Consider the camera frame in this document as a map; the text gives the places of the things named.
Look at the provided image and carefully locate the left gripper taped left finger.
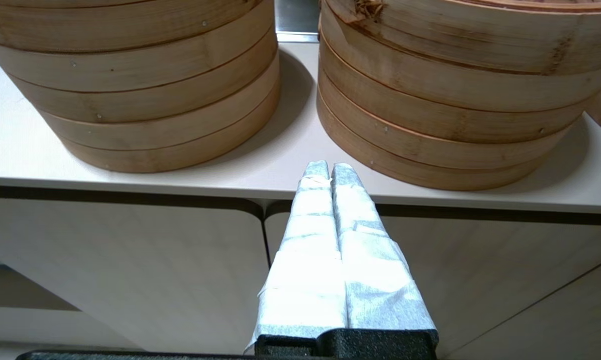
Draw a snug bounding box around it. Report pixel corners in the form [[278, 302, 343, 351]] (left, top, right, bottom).
[[245, 160, 349, 353]]

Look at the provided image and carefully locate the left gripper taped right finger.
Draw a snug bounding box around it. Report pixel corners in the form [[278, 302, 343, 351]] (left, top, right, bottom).
[[330, 162, 438, 332]]

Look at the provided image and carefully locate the white cabinet door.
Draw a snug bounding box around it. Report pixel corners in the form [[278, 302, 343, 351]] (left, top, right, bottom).
[[0, 192, 271, 353], [448, 252, 601, 360], [264, 200, 601, 357]]

